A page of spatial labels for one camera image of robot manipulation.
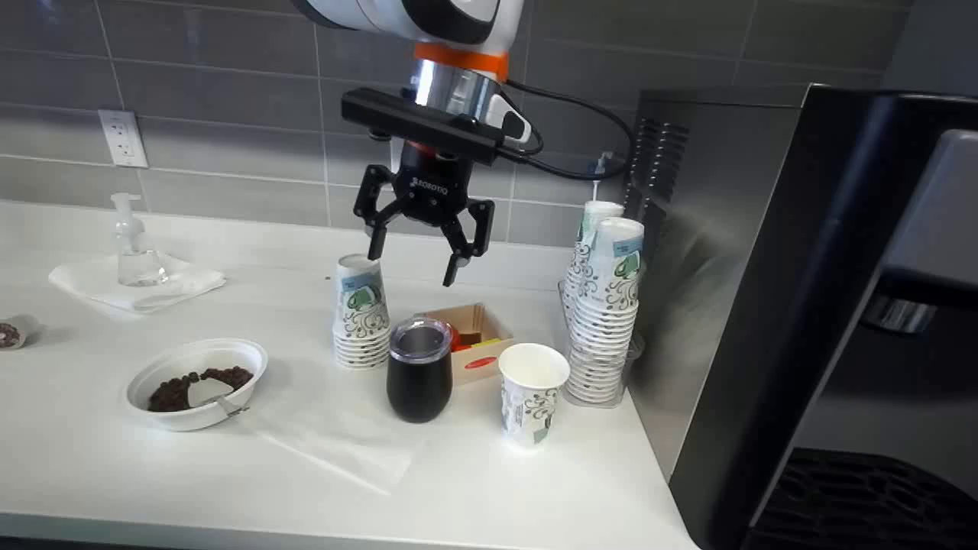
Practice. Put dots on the red and yellow packets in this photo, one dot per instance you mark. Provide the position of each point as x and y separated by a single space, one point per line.
466 336

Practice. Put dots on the stack of paper cups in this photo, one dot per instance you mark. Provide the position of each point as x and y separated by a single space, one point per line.
596 348

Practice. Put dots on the black tumbler mug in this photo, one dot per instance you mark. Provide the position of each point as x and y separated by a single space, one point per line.
417 384

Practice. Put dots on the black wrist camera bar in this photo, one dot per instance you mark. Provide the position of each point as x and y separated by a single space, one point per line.
429 123

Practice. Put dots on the white towel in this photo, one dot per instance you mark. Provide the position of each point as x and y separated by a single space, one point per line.
338 447

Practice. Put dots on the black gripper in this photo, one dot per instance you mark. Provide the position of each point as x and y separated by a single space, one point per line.
431 186

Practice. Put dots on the white wall outlet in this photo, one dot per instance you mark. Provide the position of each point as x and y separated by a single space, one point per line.
124 138

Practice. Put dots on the brown coffee grounds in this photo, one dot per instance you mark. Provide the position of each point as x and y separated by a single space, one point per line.
168 392

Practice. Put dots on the thin pale stick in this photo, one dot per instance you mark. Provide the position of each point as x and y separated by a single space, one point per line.
600 180

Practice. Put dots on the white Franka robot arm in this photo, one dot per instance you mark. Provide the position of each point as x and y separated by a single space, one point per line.
447 19

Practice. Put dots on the clear glass soap bottle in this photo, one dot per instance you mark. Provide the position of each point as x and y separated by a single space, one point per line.
135 254

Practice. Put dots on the black and steel coffee machine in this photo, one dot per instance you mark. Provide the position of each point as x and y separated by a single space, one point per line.
813 307

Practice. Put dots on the short printed paper cup stack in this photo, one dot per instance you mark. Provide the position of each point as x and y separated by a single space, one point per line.
618 254

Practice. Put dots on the small cardboard box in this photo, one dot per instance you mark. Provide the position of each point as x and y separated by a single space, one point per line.
483 362

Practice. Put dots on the upright printed paper cup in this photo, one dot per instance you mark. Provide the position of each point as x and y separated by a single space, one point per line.
530 409

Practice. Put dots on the inverted printed paper cup stack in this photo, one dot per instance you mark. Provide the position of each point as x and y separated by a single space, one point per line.
357 307

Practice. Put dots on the tall printed paper cup stack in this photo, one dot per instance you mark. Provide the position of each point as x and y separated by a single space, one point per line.
594 229

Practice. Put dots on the white plastic spoon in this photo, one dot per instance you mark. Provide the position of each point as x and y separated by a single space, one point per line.
212 388

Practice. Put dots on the small coffee pod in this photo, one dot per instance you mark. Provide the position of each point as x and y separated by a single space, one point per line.
15 333

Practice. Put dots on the white bowl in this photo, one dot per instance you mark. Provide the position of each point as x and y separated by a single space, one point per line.
164 410

